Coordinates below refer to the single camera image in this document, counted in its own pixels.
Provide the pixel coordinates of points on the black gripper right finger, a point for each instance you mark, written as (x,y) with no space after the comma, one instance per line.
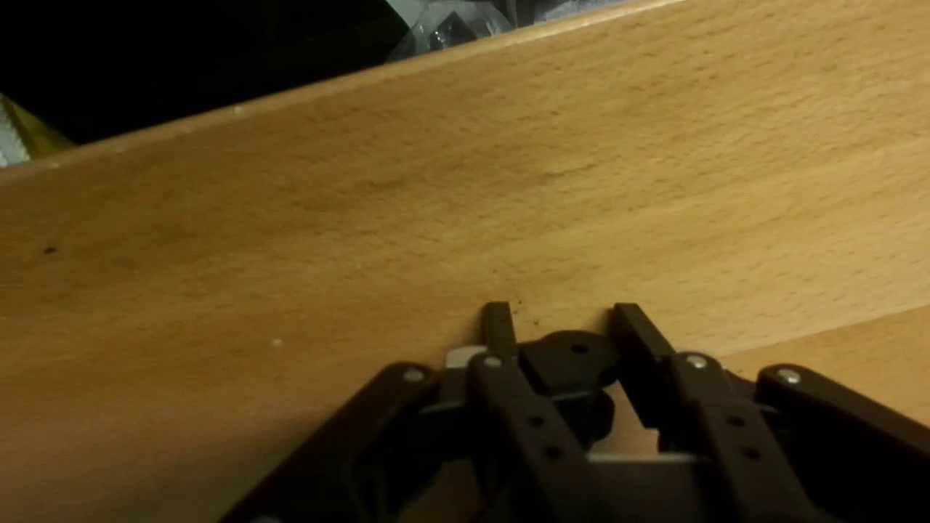
(790,443)

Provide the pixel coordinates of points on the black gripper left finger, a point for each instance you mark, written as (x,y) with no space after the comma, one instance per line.
(520,413)

